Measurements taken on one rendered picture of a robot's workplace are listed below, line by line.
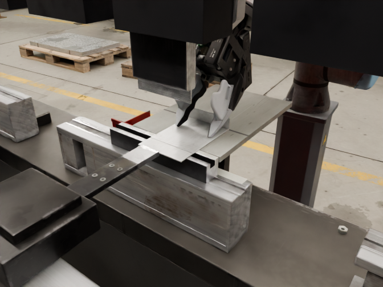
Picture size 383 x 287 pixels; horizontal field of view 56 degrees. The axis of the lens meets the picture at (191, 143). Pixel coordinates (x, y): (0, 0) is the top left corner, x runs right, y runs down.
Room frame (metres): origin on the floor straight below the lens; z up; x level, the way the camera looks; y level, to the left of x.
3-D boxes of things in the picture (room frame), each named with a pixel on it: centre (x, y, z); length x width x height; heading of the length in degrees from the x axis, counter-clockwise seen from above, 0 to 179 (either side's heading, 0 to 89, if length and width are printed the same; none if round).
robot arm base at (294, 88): (1.19, -0.41, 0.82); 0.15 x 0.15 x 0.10
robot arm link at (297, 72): (1.18, -0.41, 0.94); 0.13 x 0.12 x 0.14; 47
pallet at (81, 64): (4.62, 1.48, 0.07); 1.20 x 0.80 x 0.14; 55
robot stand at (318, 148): (1.19, -0.41, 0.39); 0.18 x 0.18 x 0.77; 58
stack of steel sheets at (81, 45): (4.62, 1.48, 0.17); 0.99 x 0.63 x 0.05; 55
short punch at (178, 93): (0.50, 0.04, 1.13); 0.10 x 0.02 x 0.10; 53
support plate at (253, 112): (0.62, -0.05, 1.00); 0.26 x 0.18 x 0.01; 143
